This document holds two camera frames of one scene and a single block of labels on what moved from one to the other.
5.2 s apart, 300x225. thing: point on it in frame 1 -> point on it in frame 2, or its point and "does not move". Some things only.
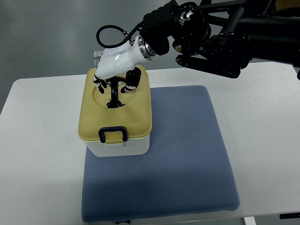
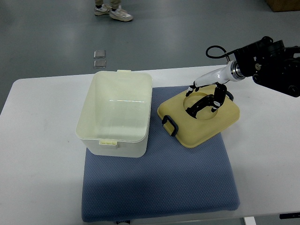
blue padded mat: x=187 y=170 does not move
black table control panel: x=289 y=215 does not move
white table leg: x=250 y=221 does not move
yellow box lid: x=136 y=116 -> x=191 y=131
